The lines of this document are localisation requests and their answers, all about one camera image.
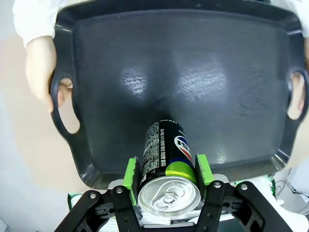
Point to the person's left forearm white sleeve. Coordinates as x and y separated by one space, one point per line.
304 19

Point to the person's left hand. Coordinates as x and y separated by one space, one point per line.
297 96

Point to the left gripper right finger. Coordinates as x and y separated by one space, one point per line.
224 210

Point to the black Pepsi can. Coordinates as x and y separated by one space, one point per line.
169 149

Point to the person's right forearm white sleeve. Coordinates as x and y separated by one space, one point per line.
31 21

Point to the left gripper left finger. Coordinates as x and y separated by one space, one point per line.
116 210

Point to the person's right hand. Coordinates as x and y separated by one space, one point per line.
39 67

